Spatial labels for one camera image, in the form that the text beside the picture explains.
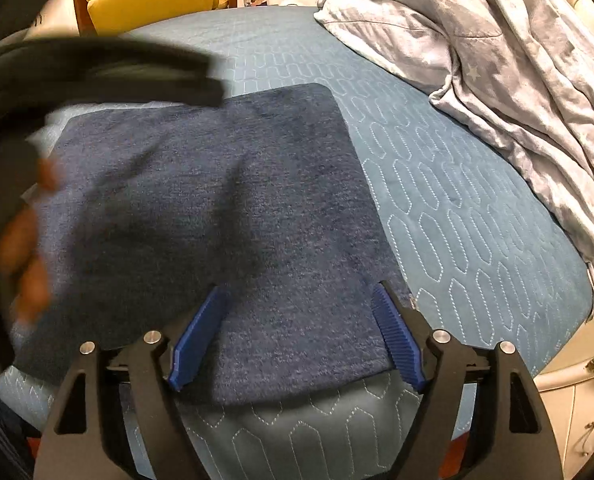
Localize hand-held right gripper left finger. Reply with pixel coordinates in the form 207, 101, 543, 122
33, 286, 224, 480

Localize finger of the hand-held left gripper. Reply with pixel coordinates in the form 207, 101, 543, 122
24, 37, 224, 108

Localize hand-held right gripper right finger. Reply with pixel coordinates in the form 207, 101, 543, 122
372, 280, 564, 480

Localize dark blue denim pants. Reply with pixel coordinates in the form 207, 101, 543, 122
12, 82, 410, 408

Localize person's left hand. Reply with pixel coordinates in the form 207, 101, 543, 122
0, 152, 64, 323

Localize blue quilted bed cover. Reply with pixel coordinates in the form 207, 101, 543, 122
0, 4, 594, 480

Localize grey crumpled blanket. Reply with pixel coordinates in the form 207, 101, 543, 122
313, 0, 594, 311

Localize cream nightstand with gold handles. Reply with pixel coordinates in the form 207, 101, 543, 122
531, 337, 594, 480

